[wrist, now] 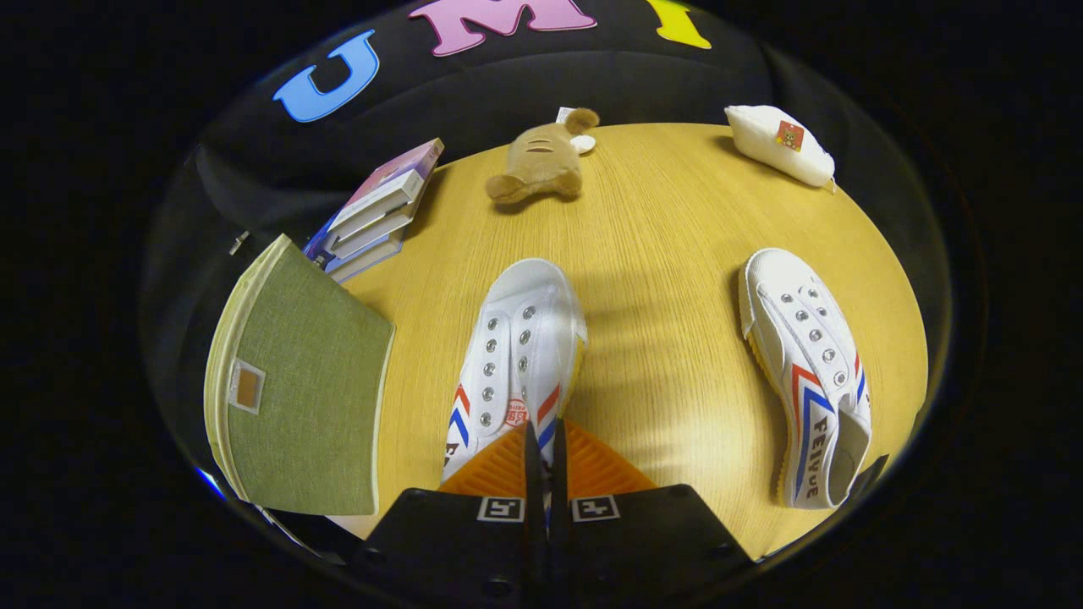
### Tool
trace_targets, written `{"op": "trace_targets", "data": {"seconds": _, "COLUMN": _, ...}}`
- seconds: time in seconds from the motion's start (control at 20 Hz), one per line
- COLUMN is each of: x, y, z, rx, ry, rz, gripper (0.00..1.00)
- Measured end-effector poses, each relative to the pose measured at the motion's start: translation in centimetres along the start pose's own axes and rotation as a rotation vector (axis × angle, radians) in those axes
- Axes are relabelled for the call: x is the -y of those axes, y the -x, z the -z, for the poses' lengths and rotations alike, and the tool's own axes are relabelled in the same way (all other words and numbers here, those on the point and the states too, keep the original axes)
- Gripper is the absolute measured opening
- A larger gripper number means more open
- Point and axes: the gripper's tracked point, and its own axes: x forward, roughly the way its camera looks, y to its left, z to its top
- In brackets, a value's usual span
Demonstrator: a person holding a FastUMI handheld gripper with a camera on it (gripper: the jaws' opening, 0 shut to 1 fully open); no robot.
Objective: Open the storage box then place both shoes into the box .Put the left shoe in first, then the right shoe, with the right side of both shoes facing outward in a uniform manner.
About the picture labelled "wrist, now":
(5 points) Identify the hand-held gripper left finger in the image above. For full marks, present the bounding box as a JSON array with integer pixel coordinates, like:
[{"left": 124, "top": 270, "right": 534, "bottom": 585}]
[{"left": 350, "top": 420, "right": 546, "bottom": 609}]

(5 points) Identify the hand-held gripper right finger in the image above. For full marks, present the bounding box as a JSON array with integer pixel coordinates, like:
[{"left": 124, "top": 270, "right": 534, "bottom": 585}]
[{"left": 548, "top": 418, "right": 756, "bottom": 609}]

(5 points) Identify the white striped canvas shoe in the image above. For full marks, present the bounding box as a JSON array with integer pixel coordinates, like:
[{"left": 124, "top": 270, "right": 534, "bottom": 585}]
[
  {"left": 737, "top": 247, "right": 874, "bottom": 511},
  {"left": 440, "top": 257, "right": 590, "bottom": 508}
]

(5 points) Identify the green fabric storage box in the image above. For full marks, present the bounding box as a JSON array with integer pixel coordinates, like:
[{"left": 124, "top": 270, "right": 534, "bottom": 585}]
[{"left": 203, "top": 234, "right": 397, "bottom": 517}]

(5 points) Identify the lavender cover book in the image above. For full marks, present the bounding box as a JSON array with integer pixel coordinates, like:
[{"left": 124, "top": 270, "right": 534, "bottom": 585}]
[{"left": 322, "top": 230, "right": 407, "bottom": 285}]

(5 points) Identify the blue cover book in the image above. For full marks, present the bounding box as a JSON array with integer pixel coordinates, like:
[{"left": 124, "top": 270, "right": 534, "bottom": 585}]
[{"left": 302, "top": 222, "right": 339, "bottom": 268}]

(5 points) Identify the brown plush toy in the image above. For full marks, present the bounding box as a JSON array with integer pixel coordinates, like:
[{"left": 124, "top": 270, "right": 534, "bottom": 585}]
[{"left": 485, "top": 107, "right": 602, "bottom": 206}]

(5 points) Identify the pink cover book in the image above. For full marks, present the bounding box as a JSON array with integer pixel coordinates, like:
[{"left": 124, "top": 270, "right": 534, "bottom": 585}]
[{"left": 328, "top": 138, "right": 446, "bottom": 239}]

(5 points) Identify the black backdrop cloth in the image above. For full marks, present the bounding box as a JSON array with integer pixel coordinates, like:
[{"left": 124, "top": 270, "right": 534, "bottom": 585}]
[{"left": 140, "top": 0, "right": 965, "bottom": 475}]

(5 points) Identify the white plush toy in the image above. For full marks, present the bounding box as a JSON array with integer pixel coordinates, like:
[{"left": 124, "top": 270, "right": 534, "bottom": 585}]
[{"left": 724, "top": 104, "right": 838, "bottom": 192}]

